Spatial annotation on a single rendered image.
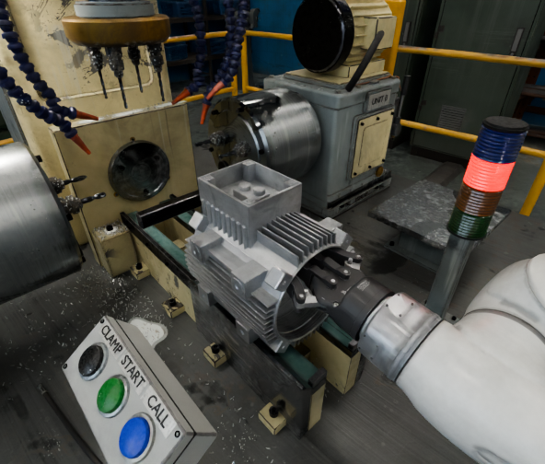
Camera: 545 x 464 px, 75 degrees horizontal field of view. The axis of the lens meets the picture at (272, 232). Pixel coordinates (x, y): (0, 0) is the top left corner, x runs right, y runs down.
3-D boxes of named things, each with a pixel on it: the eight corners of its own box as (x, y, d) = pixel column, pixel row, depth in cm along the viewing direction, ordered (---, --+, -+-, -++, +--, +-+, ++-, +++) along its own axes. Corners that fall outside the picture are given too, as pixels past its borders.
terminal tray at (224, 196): (201, 219, 57) (194, 178, 52) (252, 196, 62) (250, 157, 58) (249, 253, 49) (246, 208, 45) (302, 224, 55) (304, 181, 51)
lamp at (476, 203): (448, 206, 59) (456, 182, 57) (464, 195, 63) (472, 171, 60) (485, 221, 56) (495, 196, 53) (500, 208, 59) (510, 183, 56)
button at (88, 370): (86, 365, 38) (72, 362, 36) (106, 342, 38) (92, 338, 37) (98, 385, 36) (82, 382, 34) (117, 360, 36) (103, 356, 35)
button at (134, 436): (127, 438, 31) (111, 438, 30) (149, 410, 32) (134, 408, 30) (142, 467, 30) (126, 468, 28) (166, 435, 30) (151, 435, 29)
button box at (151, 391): (97, 374, 42) (56, 366, 38) (137, 324, 43) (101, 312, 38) (169, 504, 31) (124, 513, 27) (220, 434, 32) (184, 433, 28)
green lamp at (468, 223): (441, 229, 62) (448, 206, 59) (457, 216, 65) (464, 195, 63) (476, 244, 58) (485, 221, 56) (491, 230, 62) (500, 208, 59)
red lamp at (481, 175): (456, 182, 57) (465, 156, 54) (472, 171, 60) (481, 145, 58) (495, 196, 53) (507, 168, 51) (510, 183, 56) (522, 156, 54)
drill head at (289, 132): (186, 188, 99) (172, 94, 85) (291, 150, 122) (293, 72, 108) (242, 225, 84) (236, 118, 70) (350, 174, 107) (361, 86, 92)
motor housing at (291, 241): (191, 300, 63) (173, 208, 52) (271, 254, 73) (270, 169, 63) (267, 375, 51) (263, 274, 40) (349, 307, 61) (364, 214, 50)
